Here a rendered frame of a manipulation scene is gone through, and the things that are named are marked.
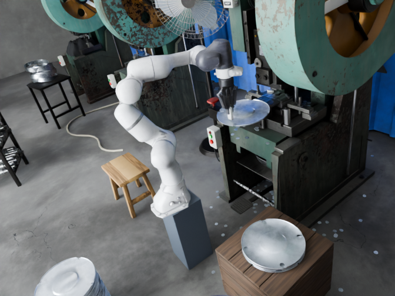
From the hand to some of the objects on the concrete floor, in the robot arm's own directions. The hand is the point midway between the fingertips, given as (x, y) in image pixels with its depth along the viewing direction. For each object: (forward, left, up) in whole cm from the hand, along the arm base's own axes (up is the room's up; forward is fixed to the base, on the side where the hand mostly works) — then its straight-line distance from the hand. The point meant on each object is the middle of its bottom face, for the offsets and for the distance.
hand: (230, 113), depth 168 cm
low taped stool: (-44, +78, -82) cm, 121 cm away
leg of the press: (+51, -26, -82) cm, 100 cm away
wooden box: (-21, -47, -82) cm, 96 cm away
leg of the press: (+50, +28, -82) cm, 100 cm away
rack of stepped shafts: (-128, +209, -82) cm, 258 cm away
